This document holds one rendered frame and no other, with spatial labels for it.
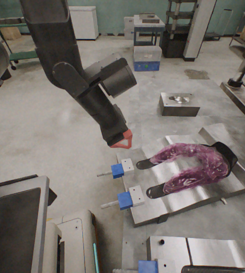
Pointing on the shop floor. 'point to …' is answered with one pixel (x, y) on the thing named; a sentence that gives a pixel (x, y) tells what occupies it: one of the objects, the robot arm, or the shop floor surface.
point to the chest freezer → (84, 21)
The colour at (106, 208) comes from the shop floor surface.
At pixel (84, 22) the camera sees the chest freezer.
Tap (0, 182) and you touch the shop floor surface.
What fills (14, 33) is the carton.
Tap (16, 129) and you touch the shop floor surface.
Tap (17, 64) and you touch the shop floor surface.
